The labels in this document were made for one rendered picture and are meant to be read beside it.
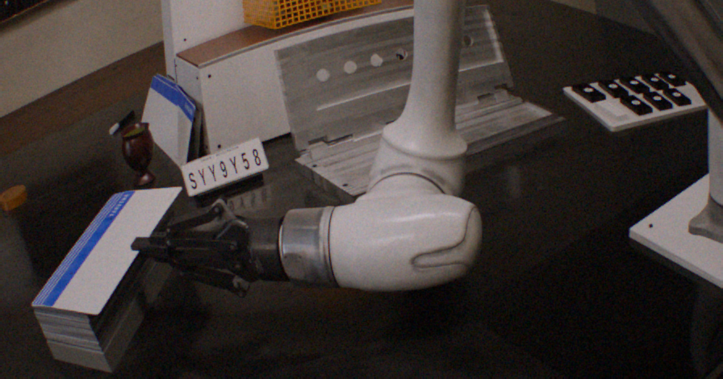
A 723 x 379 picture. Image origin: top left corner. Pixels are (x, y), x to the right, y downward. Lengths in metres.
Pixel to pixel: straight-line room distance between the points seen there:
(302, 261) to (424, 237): 0.13
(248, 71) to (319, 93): 0.18
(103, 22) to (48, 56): 0.30
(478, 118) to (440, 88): 0.54
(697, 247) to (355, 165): 0.71
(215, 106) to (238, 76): 0.07
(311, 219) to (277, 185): 0.50
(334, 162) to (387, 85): 0.17
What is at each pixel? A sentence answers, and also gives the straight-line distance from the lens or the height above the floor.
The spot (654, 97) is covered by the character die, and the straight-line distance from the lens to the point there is 1.71.
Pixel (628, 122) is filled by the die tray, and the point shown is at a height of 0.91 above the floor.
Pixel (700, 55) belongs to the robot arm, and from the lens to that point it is 0.78.
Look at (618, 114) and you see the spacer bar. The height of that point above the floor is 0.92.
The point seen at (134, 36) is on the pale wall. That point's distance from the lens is 3.18.
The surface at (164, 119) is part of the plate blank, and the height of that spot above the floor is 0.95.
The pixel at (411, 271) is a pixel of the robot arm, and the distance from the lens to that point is 0.97.
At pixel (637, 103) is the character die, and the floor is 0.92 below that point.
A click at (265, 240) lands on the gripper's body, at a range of 1.02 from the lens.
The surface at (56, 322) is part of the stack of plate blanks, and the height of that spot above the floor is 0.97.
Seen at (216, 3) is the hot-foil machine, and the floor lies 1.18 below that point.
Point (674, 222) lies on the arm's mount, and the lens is 1.18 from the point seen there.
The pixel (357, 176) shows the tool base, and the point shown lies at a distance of 1.42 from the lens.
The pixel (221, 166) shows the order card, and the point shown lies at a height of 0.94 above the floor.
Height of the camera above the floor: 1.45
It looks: 22 degrees down
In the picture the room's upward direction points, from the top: 9 degrees counter-clockwise
